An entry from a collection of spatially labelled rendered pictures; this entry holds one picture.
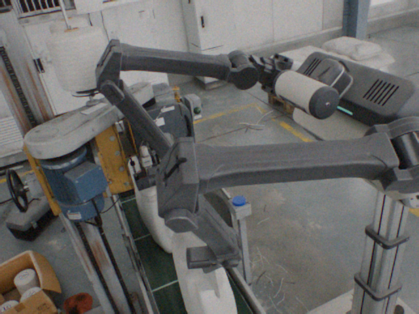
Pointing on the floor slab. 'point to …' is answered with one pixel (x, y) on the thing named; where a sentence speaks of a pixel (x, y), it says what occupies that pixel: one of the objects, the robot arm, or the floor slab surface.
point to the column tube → (18, 51)
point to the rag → (78, 303)
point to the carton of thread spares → (33, 259)
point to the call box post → (245, 251)
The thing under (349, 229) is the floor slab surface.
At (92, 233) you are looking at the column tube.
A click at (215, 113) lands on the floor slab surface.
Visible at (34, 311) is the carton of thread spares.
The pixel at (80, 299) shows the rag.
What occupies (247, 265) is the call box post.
